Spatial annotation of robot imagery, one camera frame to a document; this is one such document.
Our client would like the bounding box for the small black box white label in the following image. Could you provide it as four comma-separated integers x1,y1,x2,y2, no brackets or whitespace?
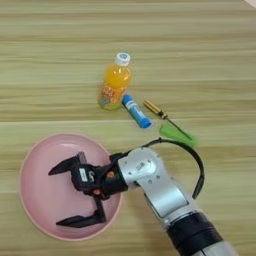
70,163,99,192

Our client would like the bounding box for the pink round plate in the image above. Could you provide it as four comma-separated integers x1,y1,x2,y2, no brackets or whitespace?
18,132,123,242

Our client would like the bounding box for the green plastic stick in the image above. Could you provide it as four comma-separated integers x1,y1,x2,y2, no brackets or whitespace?
159,123,199,149

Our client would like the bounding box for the orange juice bottle white cap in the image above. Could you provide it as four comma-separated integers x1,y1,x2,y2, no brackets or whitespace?
97,51,133,111

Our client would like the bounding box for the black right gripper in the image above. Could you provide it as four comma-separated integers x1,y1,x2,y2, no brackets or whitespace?
47,151,130,229

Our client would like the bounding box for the blue glue stick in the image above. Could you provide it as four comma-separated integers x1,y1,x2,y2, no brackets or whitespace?
121,93,153,130

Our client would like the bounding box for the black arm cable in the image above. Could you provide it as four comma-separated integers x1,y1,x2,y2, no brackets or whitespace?
141,137,205,200

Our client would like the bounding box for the screwdriver with yellow handle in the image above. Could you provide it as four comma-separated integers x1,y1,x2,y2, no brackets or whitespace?
143,99,194,140

